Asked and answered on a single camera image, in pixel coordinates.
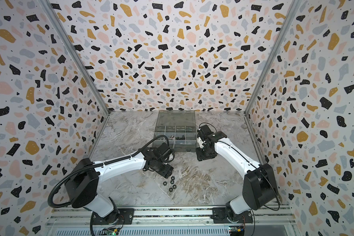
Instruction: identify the grey plastic organizer box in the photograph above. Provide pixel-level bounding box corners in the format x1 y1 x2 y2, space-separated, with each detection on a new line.
154 111 197 152

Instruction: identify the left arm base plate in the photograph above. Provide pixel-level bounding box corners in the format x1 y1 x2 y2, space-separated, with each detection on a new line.
90 208 135 226

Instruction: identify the left circuit board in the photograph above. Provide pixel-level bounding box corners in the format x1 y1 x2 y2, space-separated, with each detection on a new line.
99 228 120 236

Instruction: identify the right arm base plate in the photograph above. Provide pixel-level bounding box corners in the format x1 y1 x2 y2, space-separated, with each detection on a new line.
210 207 253 224

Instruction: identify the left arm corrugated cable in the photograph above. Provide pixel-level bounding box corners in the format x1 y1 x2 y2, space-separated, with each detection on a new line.
47 135 170 236

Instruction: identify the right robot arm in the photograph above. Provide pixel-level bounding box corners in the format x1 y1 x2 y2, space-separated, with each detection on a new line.
196 124 278 222

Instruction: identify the right circuit board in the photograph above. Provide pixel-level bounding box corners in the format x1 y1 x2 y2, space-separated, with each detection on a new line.
229 226 245 236

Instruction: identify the aluminium mounting rail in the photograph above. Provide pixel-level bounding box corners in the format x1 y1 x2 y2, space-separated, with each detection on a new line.
46 205 297 228

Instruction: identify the circuit board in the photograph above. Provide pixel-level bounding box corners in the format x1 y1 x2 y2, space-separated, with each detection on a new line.
229 226 245 236
99 228 120 236

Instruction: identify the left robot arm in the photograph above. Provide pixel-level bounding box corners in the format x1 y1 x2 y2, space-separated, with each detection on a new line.
65 143 175 224

